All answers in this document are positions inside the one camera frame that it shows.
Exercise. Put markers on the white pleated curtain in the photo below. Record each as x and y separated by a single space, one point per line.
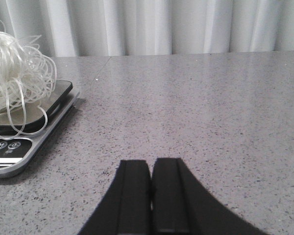
151 27

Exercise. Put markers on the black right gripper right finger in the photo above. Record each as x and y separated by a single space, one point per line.
182 205

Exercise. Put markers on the white vermicelli bundle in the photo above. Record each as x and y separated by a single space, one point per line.
26 76

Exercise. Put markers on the silver black kitchen scale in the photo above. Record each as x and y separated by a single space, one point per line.
42 117

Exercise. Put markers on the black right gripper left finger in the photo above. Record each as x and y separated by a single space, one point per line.
125 208

